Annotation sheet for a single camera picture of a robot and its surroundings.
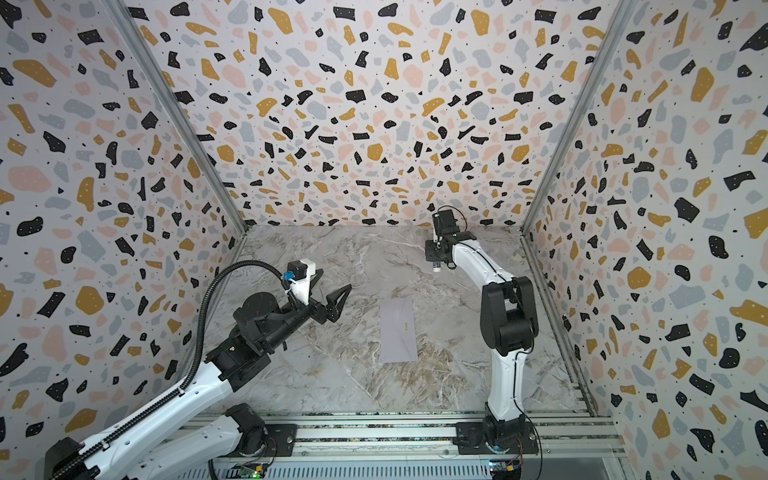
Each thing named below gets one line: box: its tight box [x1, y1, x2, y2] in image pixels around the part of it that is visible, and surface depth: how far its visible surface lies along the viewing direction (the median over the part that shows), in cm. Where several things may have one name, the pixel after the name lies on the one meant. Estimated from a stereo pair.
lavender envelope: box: [380, 298, 418, 364], surface depth 96 cm
